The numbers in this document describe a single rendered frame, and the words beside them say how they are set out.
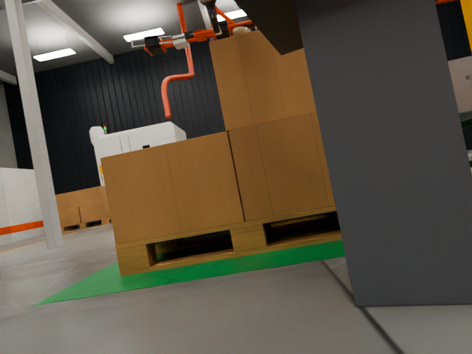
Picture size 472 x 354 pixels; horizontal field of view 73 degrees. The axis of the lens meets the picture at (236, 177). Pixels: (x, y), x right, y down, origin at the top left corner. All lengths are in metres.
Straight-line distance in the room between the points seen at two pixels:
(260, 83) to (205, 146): 0.36
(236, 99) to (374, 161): 0.84
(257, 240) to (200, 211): 0.28
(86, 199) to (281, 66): 7.15
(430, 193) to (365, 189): 0.12
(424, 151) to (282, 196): 0.76
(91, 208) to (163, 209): 6.71
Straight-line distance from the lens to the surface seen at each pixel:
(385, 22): 0.76
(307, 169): 1.37
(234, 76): 1.44
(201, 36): 1.73
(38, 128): 4.36
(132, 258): 1.54
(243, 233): 1.38
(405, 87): 0.72
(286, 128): 1.38
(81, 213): 8.25
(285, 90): 1.41
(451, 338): 0.66
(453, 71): 1.41
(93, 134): 10.06
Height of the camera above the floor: 0.30
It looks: 2 degrees up
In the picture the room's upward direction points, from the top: 11 degrees counter-clockwise
